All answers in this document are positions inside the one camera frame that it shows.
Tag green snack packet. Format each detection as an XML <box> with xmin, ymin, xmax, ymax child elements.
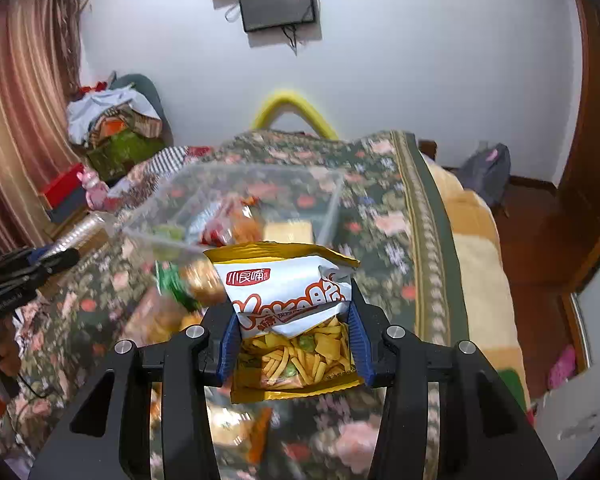
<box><xmin>155</xmin><ymin>261</ymin><xmax>200</xmax><ymax>312</ymax></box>

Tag clear bag golden puffs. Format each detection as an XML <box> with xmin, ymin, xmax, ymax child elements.
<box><xmin>207</xmin><ymin>404</ymin><xmax>273</xmax><ymax>466</ymax></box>

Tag yellow white chips bag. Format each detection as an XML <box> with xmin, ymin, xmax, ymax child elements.
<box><xmin>206</xmin><ymin>242</ymin><xmax>362</xmax><ymax>403</ymax></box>

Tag red snack packet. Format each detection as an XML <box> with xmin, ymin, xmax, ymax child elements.
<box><xmin>187</xmin><ymin>194</ymin><xmax>261</xmax><ymax>247</ymax></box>

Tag clear plastic storage box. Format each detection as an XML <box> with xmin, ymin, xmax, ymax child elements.
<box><xmin>123</xmin><ymin>162</ymin><xmax>346</xmax><ymax>260</ymax></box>

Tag white sandwich bread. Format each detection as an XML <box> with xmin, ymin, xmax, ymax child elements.
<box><xmin>263</xmin><ymin>220</ymin><xmax>314</xmax><ymax>244</ymax></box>

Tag orange label cake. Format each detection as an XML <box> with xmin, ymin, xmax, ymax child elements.
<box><xmin>121</xmin><ymin>287</ymin><xmax>202</xmax><ymax>347</ymax></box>

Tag clear bag of cookies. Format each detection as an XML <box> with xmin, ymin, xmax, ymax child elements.
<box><xmin>178</xmin><ymin>256</ymin><xmax>226</xmax><ymax>307</ymax></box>

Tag person's left hand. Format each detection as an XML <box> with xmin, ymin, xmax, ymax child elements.
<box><xmin>0</xmin><ymin>316</ymin><xmax>21</xmax><ymax>377</ymax></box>

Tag dark blue box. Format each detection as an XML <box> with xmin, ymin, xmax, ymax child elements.
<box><xmin>47</xmin><ymin>188</ymin><xmax>86</xmax><ymax>224</ymax></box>

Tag pink slipper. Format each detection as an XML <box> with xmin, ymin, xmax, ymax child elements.
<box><xmin>547</xmin><ymin>344</ymin><xmax>577</xmax><ymax>390</ymax></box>

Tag red box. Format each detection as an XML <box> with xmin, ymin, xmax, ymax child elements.
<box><xmin>40</xmin><ymin>162</ymin><xmax>84</xmax><ymax>209</ymax></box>

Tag pink pig toy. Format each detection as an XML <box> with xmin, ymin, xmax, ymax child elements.
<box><xmin>76</xmin><ymin>167</ymin><xmax>109</xmax><ymax>210</ymax></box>

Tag green jelly cup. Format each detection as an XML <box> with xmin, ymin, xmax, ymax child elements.
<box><xmin>151</xmin><ymin>223</ymin><xmax>185</xmax><ymax>249</ymax></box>

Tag beige blanket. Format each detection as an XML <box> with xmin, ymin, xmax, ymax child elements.
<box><xmin>426</xmin><ymin>159</ymin><xmax>530</xmax><ymax>410</ymax></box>

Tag patchwork checkered quilt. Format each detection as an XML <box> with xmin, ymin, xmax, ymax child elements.
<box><xmin>105</xmin><ymin>146</ymin><xmax>212</xmax><ymax>211</ymax></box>

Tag pile of clothes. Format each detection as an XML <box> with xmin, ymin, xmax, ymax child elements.
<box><xmin>66</xmin><ymin>84</ymin><xmax>166</xmax><ymax>181</ymax></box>

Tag striped brown curtain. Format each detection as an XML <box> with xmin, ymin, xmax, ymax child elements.
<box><xmin>0</xmin><ymin>0</ymin><xmax>81</xmax><ymax>250</ymax></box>

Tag grey chair back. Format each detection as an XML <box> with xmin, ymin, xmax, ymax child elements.
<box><xmin>109</xmin><ymin>74</ymin><xmax>173</xmax><ymax>146</ymax></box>

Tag wooden wardrobe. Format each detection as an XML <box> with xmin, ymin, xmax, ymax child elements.
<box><xmin>557</xmin><ymin>0</ymin><xmax>600</xmax><ymax>372</ymax></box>

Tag green floral bedspread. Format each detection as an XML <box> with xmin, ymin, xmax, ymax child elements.
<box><xmin>0</xmin><ymin>130</ymin><xmax>468</xmax><ymax>479</ymax></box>

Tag grey backpack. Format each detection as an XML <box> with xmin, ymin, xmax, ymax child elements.
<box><xmin>455</xmin><ymin>143</ymin><xmax>512</xmax><ymax>207</ymax></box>

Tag yellow foam bed rail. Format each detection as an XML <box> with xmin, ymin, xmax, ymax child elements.
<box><xmin>251</xmin><ymin>90</ymin><xmax>339</xmax><ymax>141</ymax></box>

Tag monitor cables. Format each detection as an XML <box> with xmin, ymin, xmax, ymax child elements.
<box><xmin>223</xmin><ymin>1</ymin><xmax>322</xmax><ymax>57</ymax></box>

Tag small black wall monitor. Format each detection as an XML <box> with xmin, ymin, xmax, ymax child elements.
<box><xmin>239</xmin><ymin>0</ymin><xmax>316</xmax><ymax>32</ymax></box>

